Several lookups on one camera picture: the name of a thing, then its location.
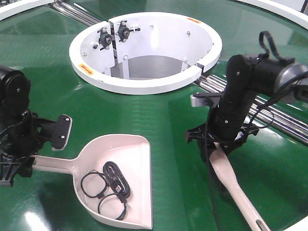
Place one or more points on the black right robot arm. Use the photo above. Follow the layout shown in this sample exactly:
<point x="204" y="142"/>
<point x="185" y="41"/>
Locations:
<point x="247" y="76"/>

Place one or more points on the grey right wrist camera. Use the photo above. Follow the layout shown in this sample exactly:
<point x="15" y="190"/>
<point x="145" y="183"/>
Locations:
<point x="205" y="99"/>

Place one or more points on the white outer conveyor rim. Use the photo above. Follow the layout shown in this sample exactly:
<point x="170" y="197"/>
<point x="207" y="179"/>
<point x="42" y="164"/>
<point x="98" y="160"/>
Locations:
<point x="268" y="5"/>

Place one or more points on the pink hand broom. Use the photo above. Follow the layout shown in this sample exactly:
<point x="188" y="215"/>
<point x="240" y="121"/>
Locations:
<point x="227" y="177"/>

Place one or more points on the black bearing mount right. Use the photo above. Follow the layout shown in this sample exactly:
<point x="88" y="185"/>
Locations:
<point x="124" y="31"/>

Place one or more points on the black bearing mount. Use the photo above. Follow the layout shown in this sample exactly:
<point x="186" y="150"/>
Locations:
<point x="105" y="39"/>
<point x="124" y="31"/>

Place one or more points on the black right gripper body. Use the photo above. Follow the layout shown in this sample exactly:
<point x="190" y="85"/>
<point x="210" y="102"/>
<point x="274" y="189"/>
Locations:
<point x="206" y="141"/>

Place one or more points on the black bearing mount left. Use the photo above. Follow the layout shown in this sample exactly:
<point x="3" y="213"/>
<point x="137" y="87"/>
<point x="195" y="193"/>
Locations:
<point x="105" y="39"/>

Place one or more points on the steel conveyor rollers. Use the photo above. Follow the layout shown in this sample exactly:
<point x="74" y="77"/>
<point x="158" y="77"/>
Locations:
<point x="293" y="126"/>
<point x="75" y="12"/>

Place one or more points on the far steel conveyor rollers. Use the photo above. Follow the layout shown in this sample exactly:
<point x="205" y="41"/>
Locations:
<point x="75" y="12"/>

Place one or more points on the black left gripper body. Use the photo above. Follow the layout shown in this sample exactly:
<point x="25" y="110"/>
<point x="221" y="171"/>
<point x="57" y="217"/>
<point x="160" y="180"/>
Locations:
<point x="18" y="143"/>

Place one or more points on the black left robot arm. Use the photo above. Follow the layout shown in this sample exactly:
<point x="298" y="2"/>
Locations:
<point x="14" y="96"/>

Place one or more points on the pink dustpan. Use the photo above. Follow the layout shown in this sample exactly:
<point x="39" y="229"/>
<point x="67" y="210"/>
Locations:
<point x="132" y="154"/>

